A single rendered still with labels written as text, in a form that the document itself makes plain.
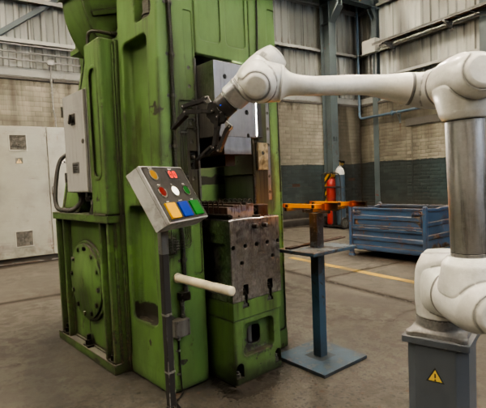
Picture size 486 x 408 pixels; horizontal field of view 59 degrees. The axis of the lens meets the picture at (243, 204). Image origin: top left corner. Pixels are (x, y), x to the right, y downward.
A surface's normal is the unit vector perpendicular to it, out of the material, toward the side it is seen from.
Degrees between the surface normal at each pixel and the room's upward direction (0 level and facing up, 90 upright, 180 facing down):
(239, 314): 90
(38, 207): 90
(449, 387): 90
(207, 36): 90
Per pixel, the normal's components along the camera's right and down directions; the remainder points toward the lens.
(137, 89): -0.74, 0.05
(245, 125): 0.67, 0.01
